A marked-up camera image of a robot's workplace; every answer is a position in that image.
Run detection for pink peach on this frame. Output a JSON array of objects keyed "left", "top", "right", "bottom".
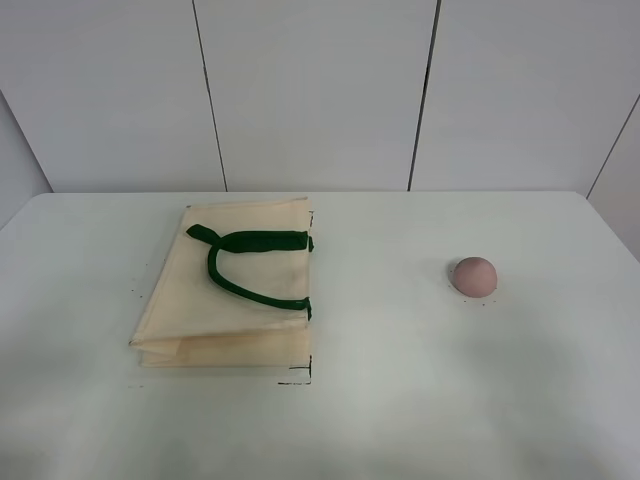
[{"left": 449, "top": 257, "right": 498, "bottom": 298}]

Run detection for white linen bag green handles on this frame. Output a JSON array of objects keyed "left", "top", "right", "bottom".
[{"left": 129, "top": 197, "right": 313, "bottom": 370}]

